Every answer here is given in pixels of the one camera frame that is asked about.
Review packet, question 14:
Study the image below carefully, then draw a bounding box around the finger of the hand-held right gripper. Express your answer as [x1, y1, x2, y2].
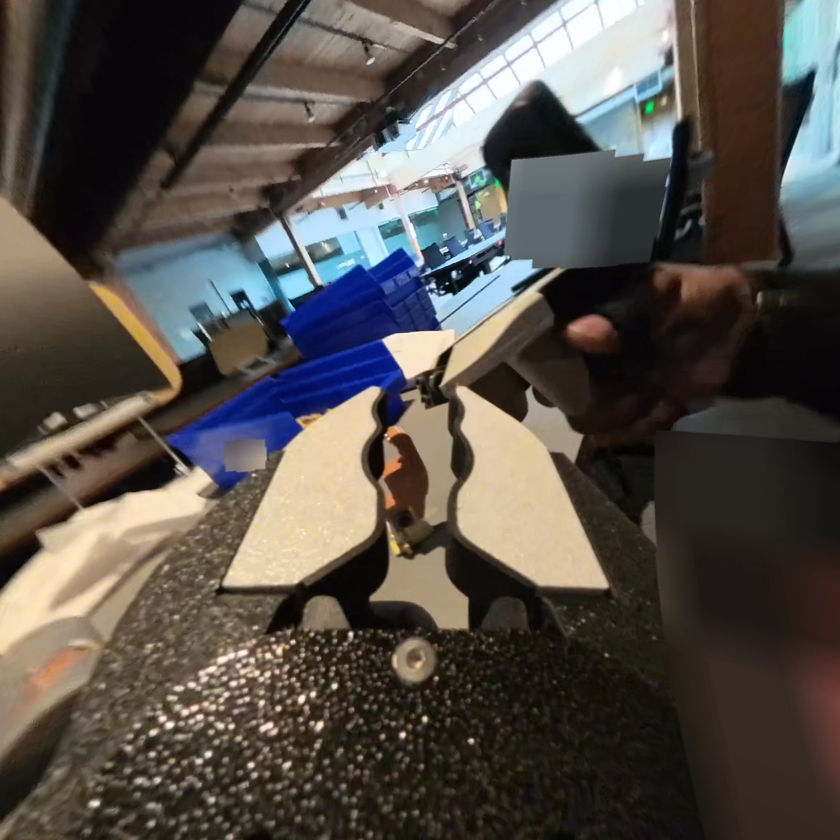
[385, 329, 458, 395]
[438, 287, 560, 396]

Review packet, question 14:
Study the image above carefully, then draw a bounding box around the brown toy brick model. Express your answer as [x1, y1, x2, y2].
[382, 427, 435, 560]

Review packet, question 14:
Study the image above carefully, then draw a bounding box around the person's right forearm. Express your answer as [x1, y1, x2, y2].
[734, 261, 840, 404]

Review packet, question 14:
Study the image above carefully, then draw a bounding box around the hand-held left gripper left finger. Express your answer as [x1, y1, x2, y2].
[218, 385, 389, 618]

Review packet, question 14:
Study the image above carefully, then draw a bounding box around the row of blue storage bins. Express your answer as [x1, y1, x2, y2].
[268, 248, 442, 427]

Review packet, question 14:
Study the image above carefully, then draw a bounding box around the dark grey panel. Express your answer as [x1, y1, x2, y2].
[0, 193, 183, 454]

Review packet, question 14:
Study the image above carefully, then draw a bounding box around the crumpled white paper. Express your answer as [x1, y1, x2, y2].
[0, 467, 219, 664]

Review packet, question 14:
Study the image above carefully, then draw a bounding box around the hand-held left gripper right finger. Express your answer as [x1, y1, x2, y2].
[448, 384, 613, 623]

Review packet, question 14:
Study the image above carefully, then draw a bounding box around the wooden post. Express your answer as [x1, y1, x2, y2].
[675, 0, 786, 265]

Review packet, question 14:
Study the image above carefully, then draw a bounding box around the grey desk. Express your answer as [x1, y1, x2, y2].
[367, 259, 657, 632]

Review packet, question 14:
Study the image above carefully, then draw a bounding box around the person's right hand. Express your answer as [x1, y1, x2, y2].
[545, 264, 757, 435]

